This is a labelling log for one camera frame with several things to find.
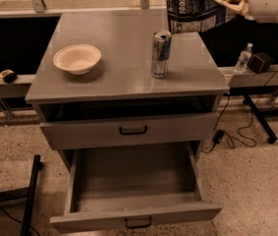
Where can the white paper bowl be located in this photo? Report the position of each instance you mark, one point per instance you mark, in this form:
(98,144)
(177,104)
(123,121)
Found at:
(77,59)

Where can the grey drawer cabinet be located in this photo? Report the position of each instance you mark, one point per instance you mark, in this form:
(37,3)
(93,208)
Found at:
(120,85)

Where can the grey open middle drawer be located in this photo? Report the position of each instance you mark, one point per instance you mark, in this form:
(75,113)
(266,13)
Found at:
(109,184)

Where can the black drawer handle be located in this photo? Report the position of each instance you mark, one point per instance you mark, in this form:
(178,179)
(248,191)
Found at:
(138,223)
(133,131)

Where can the silver blue energy drink can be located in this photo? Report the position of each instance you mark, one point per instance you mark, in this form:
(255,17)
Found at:
(161,46)

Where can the black stand leg right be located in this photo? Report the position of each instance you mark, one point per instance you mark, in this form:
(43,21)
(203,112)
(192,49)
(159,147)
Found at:
(272,138)

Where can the blue chip bag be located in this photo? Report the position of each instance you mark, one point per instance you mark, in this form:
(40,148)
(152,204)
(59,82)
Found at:
(196,15)

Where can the small black speaker box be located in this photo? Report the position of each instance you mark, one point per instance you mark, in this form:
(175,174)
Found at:
(260,62)

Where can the yellow black tape measure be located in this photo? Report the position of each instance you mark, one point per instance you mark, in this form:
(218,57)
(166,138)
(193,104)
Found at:
(8,76)

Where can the black middle drawer handle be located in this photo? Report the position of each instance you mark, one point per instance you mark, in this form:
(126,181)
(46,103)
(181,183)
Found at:
(138,223)

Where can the black top drawer handle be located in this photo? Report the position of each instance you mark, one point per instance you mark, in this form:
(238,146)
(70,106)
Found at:
(133,131)

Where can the black table leg left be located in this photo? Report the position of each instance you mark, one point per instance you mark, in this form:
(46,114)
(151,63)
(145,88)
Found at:
(27,193)

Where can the grey top drawer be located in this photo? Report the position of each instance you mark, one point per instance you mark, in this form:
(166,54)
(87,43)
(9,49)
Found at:
(116,132)

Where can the clear plastic water bottle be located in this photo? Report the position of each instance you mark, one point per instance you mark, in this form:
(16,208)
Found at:
(244,59)

